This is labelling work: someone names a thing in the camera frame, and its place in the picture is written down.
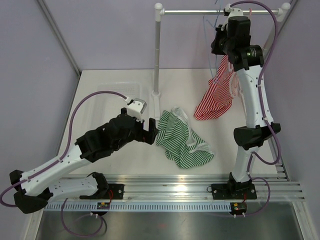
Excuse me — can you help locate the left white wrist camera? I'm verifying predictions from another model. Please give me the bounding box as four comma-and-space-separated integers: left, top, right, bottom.
125, 96, 147, 123

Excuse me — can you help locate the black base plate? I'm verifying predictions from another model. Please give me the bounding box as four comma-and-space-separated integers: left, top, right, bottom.
210, 183, 258, 200
79, 183, 125, 201

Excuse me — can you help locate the red striped tank top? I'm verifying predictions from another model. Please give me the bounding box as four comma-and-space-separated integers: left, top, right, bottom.
193, 55, 240, 121

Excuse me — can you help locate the green striped tank top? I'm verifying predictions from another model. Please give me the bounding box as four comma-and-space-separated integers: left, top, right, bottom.
156, 107, 215, 169

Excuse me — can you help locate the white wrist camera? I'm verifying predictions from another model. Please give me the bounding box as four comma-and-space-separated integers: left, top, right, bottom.
221, 3, 244, 30
125, 96, 147, 123

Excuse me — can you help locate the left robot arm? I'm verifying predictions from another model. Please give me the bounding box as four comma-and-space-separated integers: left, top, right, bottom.
9, 108, 158, 214

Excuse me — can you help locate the clear plastic basket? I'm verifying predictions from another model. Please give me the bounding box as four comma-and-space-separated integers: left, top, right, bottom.
87, 82, 149, 130

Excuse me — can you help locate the aluminium mounting rail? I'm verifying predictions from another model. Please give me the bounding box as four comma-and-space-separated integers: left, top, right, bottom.
44, 159, 306, 202

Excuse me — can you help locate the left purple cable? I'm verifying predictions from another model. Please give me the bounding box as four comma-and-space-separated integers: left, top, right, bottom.
0, 91, 130, 208

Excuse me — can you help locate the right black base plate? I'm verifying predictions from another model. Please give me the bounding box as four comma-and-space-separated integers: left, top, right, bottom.
210, 183, 258, 200

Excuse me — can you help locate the white slotted cable duct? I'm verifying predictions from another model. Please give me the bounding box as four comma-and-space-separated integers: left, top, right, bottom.
45, 201, 231, 213

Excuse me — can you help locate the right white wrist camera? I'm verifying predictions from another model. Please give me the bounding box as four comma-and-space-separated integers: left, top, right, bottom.
221, 3, 244, 30

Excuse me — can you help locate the silver clothes rack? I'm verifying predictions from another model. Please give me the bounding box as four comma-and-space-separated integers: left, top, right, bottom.
151, 0, 292, 121

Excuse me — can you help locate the pink wire hanger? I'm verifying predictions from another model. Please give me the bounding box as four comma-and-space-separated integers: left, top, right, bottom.
248, 7, 253, 19

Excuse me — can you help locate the blue wire hanger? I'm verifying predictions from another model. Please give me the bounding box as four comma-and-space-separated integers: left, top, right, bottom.
202, 0, 225, 83

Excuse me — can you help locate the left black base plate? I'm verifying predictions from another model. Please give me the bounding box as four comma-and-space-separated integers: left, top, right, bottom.
79, 183, 125, 201

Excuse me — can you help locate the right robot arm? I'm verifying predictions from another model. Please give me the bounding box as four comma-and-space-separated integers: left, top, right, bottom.
210, 16, 281, 200

